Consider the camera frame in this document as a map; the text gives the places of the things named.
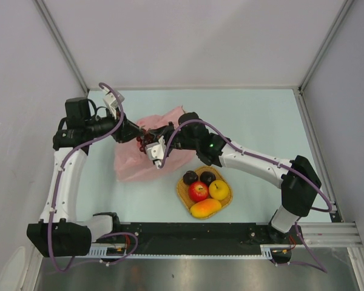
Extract yellow fake apple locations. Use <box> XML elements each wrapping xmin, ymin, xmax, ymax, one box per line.
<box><xmin>209</xmin><ymin>179</ymin><xmax>230</xmax><ymax>201</ymax></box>

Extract dark purple fake grapes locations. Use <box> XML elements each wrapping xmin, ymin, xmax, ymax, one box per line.
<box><xmin>136</xmin><ymin>133</ymin><xmax>153</xmax><ymax>153</ymax></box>

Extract pink plastic bag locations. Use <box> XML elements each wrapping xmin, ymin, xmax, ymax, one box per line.
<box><xmin>114</xmin><ymin>106</ymin><xmax>195</xmax><ymax>182</ymax></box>

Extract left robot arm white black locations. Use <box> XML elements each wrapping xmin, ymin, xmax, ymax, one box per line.
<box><xmin>27</xmin><ymin>96</ymin><xmax>141</xmax><ymax>258</ymax></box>

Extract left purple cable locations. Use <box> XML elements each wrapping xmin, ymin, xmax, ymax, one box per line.
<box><xmin>47</xmin><ymin>81</ymin><xmax>139</xmax><ymax>272</ymax></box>

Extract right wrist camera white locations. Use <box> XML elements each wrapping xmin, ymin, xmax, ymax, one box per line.
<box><xmin>145</xmin><ymin>136</ymin><xmax>168</xmax><ymax>169</ymax></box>

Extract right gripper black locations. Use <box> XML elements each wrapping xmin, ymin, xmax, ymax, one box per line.
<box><xmin>148</xmin><ymin>122</ymin><xmax>198</xmax><ymax>154</ymax></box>

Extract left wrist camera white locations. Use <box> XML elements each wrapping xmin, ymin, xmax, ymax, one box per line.
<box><xmin>103</xmin><ymin>90</ymin><xmax>125</xmax><ymax>119</ymax></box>

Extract red fake apple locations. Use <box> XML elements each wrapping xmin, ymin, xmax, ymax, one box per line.
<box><xmin>188</xmin><ymin>181</ymin><xmax>209</xmax><ymax>202</ymax></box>

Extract woven bamboo tray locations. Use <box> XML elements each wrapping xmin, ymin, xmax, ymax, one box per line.
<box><xmin>176</xmin><ymin>166</ymin><xmax>233</xmax><ymax>219</ymax></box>

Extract dark fake mangosteen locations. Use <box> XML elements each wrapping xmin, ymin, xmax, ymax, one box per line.
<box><xmin>200</xmin><ymin>171</ymin><xmax>217</xmax><ymax>186</ymax></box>
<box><xmin>183</xmin><ymin>170</ymin><xmax>199</xmax><ymax>186</ymax></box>

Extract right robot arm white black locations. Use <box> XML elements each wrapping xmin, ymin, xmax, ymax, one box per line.
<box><xmin>138</xmin><ymin>112</ymin><xmax>322</xmax><ymax>243</ymax></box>

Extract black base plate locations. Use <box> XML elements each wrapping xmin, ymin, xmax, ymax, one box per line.
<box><xmin>90</xmin><ymin>222</ymin><xmax>295</xmax><ymax>256</ymax></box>

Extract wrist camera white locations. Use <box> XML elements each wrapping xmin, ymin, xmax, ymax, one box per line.
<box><xmin>103</xmin><ymin>90</ymin><xmax>125</xmax><ymax>119</ymax></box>
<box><xmin>145</xmin><ymin>136</ymin><xmax>168</xmax><ymax>169</ymax></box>

